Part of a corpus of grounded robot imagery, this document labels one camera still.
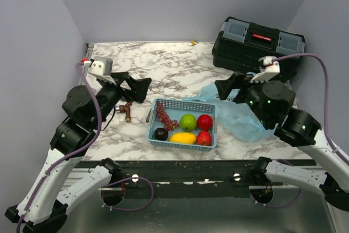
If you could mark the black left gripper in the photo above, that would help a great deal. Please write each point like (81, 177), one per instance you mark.
(139, 88)

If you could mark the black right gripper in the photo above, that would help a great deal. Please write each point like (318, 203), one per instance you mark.
(237, 80)

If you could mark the light blue plastic bag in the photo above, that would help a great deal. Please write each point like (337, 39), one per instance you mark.
(236, 118)

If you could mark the smooth red fake apple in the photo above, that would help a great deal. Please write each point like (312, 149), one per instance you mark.
(204, 122)

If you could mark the purple fake grape bunch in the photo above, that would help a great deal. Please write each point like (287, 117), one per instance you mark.
(163, 117)

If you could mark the green fake fruit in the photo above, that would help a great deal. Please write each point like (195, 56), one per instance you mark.
(188, 122)

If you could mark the wrinkled red fake fruit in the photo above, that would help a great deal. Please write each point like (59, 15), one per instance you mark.
(204, 138)

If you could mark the yellow fake fruit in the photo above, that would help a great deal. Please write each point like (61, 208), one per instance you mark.
(183, 138)

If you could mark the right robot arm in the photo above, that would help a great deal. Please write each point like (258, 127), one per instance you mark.
(271, 102)

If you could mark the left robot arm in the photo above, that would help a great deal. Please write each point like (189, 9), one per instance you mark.
(47, 205)

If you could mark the dark purple fake mangosteen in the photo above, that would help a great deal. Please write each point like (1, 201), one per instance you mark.
(161, 134)

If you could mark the brown and silver small tool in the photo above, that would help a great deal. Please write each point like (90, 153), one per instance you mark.
(126, 110)

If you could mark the light blue plastic basket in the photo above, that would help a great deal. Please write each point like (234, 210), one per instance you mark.
(176, 109)

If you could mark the black plastic toolbox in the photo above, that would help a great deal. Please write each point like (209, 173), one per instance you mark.
(240, 45)

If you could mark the small yellow white tag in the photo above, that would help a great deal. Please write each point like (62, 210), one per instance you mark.
(192, 43)

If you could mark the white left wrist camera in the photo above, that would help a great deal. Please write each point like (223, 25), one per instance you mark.
(100, 68)

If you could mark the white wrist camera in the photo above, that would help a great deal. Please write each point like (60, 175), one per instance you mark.
(270, 70)
(100, 68)

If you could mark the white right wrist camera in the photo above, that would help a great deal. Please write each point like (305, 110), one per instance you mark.
(270, 70)

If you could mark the aluminium left side rail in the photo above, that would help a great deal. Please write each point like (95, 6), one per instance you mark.
(88, 56)

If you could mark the black front mounting rail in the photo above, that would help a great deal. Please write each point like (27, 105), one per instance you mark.
(188, 179)

